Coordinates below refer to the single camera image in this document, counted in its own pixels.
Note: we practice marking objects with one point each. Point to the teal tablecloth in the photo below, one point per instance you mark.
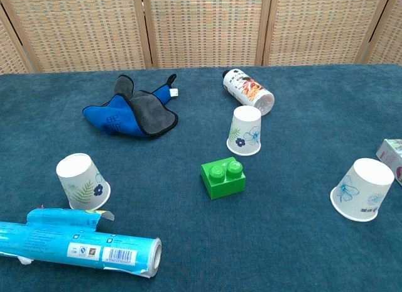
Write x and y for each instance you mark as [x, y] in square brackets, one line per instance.
[282, 241]

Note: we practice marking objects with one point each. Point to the white printed bottle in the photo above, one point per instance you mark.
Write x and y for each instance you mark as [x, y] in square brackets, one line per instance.
[245, 86]

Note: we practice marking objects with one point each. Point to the blue cling film roll box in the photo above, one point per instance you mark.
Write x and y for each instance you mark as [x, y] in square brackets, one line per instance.
[63, 238]

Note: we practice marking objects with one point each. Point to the paper cup with fern print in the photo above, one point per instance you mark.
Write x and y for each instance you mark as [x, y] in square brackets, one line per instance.
[80, 179]

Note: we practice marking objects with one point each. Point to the green toy building block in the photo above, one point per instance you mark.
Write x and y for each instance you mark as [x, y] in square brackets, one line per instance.
[224, 182]

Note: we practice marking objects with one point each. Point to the paper cup with flower print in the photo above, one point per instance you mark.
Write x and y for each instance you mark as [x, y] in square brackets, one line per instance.
[245, 128]

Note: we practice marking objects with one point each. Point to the paper cup with blue flower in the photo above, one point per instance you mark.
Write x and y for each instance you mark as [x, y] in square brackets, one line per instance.
[361, 188]

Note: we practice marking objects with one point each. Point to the wicker folding screen panel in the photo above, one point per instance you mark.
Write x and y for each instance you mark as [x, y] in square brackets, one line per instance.
[204, 28]
[84, 28]
[387, 37]
[317, 25]
[9, 53]

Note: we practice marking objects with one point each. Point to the blue and grey cloth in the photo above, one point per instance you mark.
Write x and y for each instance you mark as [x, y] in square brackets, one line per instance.
[150, 113]

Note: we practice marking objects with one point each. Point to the white and pink carton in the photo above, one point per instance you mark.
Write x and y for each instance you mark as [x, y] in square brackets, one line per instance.
[392, 154]

